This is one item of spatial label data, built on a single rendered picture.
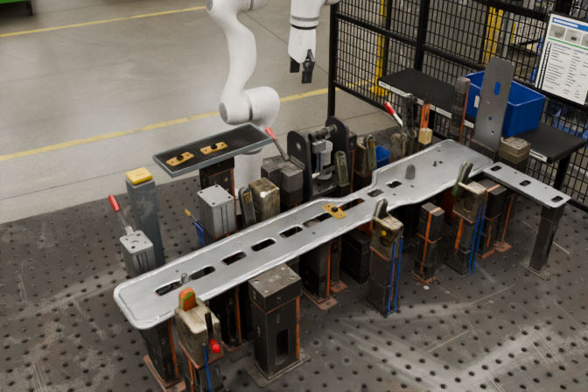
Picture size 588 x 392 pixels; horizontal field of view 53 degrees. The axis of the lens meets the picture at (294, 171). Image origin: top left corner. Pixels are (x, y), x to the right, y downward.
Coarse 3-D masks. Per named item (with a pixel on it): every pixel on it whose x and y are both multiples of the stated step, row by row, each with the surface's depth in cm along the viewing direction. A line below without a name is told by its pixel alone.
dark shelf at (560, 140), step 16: (384, 80) 268; (400, 80) 268; (416, 80) 268; (432, 80) 268; (416, 96) 254; (432, 96) 254; (448, 96) 254; (448, 112) 242; (544, 128) 229; (544, 144) 218; (560, 144) 218; (576, 144) 218; (544, 160) 212
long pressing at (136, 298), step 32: (416, 160) 215; (448, 160) 215; (480, 160) 214; (384, 192) 197; (416, 192) 197; (256, 224) 182; (288, 224) 183; (320, 224) 183; (352, 224) 183; (192, 256) 170; (224, 256) 170; (256, 256) 170; (288, 256) 170; (128, 288) 159; (160, 288) 160; (192, 288) 159; (224, 288) 160; (160, 320) 150
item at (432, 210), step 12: (432, 204) 193; (420, 216) 194; (432, 216) 189; (420, 228) 196; (432, 228) 191; (420, 240) 198; (432, 240) 193; (420, 252) 200; (432, 252) 198; (420, 264) 202; (432, 264) 201; (420, 276) 204; (432, 276) 202
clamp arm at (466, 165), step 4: (468, 160) 192; (464, 164) 191; (468, 164) 190; (472, 164) 192; (460, 168) 192; (464, 168) 191; (468, 168) 191; (460, 172) 193; (464, 172) 192; (468, 172) 193; (460, 176) 193; (464, 176) 193; (468, 176) 195; (456, 180) 196; (460, 180) 194; (464, 180) 196; (456, 184) 196; (464, 184) 197; (452, 188) 198; (456, 188) 197; (452, 192) 199
